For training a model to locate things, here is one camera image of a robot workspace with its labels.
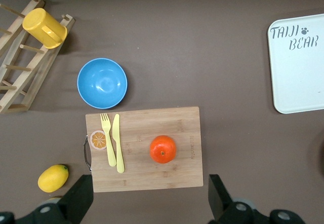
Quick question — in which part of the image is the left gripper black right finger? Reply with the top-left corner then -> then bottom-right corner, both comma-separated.
207,174 -> 324,224

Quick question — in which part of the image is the yellow plastic knife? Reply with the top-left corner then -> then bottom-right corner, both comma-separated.
111,114 -> 126,174

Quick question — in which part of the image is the wooden peg rack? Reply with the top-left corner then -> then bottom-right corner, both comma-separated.
0,0 -> 76,115

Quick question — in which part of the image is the orange fruit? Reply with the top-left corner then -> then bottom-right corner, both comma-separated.
149,135 -> 177,164

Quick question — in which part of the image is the blue bowl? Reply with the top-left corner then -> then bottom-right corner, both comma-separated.
77,58 -> 128,109

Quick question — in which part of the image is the yellow lemon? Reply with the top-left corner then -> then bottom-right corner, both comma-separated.
37,164 -> 69,193

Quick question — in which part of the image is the wooden cutting board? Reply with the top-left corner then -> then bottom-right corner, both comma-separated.
83,106 -> 204,193

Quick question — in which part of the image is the cream tray with bear print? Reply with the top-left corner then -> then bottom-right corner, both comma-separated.
267,13 -> 324,115

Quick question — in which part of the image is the yellow plastic fork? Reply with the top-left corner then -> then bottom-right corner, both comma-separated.
100,113 -> 117,168

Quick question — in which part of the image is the yellow mug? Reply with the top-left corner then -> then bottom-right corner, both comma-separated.
22,8 -> 68,50

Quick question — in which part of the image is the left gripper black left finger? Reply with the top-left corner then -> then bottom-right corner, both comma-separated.
0,174 -> 94,224

